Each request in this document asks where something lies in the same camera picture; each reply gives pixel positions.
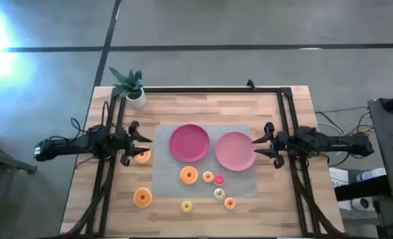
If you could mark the black stand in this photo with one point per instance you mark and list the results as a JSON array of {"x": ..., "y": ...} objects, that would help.
[{"x": 4, "y": 161}]

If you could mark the small black clamp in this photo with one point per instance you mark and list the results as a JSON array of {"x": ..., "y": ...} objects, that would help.
[{"x": 250, "y": 84}]

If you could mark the small orange-red frosted toy donut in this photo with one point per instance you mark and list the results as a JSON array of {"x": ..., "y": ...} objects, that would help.
[{"x": 226, "y": 203}]

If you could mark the pink round plate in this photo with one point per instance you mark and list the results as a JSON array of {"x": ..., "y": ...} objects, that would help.
[{"x": 235, "y": 152}]

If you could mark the black aluminium table frame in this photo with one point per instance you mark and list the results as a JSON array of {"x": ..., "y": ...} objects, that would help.
[{"x": 216, "y": 89}]

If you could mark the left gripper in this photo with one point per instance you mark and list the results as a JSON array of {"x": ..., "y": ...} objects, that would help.
[{"x": 123, "y": 144}]

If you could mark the white cardboard box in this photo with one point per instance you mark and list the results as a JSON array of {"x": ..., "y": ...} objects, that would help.
[{"x": 338, "y": 177}]

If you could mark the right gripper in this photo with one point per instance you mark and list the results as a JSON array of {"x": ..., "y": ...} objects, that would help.
[{"x": 282, "y": 144}]

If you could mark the white tape roll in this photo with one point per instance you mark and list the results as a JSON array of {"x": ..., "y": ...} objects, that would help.
[{"x": 358, "y": 203}]

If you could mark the green plant in white pot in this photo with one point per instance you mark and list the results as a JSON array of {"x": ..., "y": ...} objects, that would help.
[{"x": 136, "y": 98}]

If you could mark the grey woven placemat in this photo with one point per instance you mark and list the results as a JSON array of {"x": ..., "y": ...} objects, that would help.
[{"x": 170, "y": 186}]

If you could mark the grey cart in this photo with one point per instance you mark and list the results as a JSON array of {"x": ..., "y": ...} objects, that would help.
[{"x": 392, "y": 149}]

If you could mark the small white frosted toy donut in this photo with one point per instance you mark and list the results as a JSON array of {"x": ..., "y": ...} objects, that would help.
[{"x": 216, "y": 193}]

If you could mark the orange donut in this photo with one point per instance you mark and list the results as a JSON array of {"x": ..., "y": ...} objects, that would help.
[{"x": 136, "y": 197}]

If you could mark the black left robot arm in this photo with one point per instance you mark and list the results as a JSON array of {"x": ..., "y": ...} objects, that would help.
[{"x": 70, "y": 144}]

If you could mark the magenta round plate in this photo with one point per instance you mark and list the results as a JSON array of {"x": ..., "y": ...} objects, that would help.
[{"x": 190, "y": 143}]

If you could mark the white bottle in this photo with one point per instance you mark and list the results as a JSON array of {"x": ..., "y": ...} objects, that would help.
[{"x": 370, "y": 173}]

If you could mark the small red frosted toy donut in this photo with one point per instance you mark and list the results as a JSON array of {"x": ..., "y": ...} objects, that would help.
[{"x": 215, "y": 180}]

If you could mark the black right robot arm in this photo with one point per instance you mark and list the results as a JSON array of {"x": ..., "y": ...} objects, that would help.
[{"x": 342, "y": 144}]

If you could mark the black shelf board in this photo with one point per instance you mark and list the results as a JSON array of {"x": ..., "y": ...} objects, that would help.
[{"x": 362, "y": 190}]

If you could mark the small yellow frosted toy donut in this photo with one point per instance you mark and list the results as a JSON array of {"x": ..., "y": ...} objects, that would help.
[{"x": 183, "y": 206}]

